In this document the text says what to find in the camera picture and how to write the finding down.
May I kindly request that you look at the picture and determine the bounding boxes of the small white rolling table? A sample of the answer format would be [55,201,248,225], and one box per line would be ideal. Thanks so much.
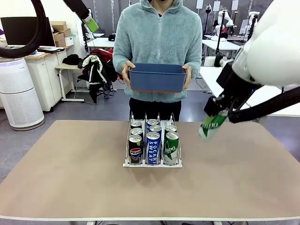
[55,64,85,103]

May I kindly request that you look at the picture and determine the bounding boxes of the person in teal fleece jacket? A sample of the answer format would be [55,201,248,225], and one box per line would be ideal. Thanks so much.
[112,0,203,122]

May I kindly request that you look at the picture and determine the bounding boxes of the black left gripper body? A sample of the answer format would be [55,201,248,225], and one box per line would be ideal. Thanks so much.
[62,0,91,21]

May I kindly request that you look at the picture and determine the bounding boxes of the red jacket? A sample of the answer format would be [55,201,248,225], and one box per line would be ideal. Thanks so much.
[90,48,118,82]

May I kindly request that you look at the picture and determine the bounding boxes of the white side table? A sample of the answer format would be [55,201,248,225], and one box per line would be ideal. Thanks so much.
[199,67,300,125]

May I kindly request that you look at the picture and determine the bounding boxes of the black hat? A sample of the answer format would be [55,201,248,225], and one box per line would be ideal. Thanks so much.
[62,54,82,66]

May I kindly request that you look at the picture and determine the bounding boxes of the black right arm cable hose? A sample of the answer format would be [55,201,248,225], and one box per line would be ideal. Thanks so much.
[227,86,300,124]

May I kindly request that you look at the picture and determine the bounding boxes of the black keyboard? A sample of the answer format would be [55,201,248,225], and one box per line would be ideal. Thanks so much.
[37,46,65,53]

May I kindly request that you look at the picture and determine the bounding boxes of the person's right hand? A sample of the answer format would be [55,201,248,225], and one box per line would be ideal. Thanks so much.
[121,61,136,88]

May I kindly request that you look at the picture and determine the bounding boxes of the white clear can dispenser rack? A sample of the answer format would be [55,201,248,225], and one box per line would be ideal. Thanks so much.
[122,112,183,168]

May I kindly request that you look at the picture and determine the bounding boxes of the person's right forearm teal sleeve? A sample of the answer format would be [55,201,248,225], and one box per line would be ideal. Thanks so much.
[112,39,132,73]

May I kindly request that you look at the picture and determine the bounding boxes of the person's left forearm teal sleeve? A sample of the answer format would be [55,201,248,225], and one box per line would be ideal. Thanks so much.
[185,39,203,75]

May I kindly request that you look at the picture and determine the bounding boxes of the black computer monitor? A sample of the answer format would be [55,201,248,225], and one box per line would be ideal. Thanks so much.
[0,16,56,49]

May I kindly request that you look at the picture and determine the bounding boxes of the green Tsingtao beer can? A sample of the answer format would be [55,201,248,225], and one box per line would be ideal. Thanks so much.
[164,125,178,135]
[197,113,228,141]
[164,132,180,166]

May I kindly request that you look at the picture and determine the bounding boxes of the grey metal chair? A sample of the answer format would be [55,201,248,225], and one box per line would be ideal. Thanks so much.
[75,78,116,105]

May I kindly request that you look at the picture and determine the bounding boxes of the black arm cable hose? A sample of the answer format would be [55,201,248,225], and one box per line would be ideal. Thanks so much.
[0,0,51,59]
[227,86,300,124]

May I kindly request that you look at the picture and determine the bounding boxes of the black pole stand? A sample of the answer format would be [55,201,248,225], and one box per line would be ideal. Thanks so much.
[214,10,227,68]

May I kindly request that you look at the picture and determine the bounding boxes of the blue plastic bin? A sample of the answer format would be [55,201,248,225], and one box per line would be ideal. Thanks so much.
[128,63,188,94]

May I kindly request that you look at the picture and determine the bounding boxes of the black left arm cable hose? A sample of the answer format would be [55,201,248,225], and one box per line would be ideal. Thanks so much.
[0,0,51,59]

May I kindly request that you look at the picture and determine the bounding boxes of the white desk cabinet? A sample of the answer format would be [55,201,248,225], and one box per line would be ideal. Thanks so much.
[24,45,77,112]

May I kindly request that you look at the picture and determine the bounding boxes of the white background table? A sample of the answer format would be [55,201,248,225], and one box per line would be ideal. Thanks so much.
[86,37,115,55]
[202,39,246,68]

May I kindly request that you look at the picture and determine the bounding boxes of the person's left hand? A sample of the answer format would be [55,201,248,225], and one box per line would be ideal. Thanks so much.
[181,65,194,90]

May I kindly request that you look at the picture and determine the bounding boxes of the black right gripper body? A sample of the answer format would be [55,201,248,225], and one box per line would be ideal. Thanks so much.
[203,89,236,117]

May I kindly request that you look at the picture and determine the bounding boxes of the white cylindrical air purifier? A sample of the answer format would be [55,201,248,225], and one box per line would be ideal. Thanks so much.
[0,57,45,131]

